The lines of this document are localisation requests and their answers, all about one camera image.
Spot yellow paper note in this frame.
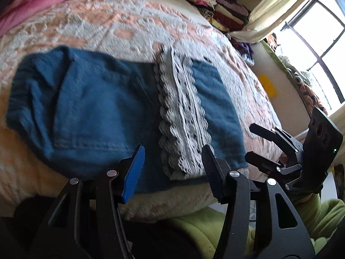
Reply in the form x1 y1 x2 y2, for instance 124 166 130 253
257 74 278 98

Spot purple crumpled clothes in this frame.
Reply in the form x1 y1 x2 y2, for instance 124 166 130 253
231 38 255 66

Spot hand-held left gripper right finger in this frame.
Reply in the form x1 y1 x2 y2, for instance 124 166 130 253
201 144 316 259

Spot person's right forearm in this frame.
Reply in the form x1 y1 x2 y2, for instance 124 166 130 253
294 191 345 239

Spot cream curtain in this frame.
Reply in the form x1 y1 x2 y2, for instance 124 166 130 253
229 0 325 43

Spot peach white lace bedspread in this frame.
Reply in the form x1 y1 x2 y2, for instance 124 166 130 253
0 0 283 222

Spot cream bed sheet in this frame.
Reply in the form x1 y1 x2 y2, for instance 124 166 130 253
113 0 216 27

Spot person's green fleece clothing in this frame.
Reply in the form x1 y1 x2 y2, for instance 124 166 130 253
162 198 345 259

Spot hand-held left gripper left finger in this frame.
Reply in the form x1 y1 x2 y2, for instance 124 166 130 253
35 144 146 259

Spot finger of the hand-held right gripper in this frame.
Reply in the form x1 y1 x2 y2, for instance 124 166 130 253
245 151 281 173
249 123 277 142

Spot window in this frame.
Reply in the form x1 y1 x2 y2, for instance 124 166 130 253
275 0 345 114

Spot green patterned windowsill cloth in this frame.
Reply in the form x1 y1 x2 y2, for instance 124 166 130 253
261 34 329 116

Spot pink duvet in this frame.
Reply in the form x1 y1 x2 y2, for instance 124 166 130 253
0 0 132 34

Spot blue denim pants lace trim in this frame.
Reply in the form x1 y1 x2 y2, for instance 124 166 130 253
5 44 249 195

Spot pile of folded clothes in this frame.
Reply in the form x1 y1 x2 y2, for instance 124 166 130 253
186 0 250 32

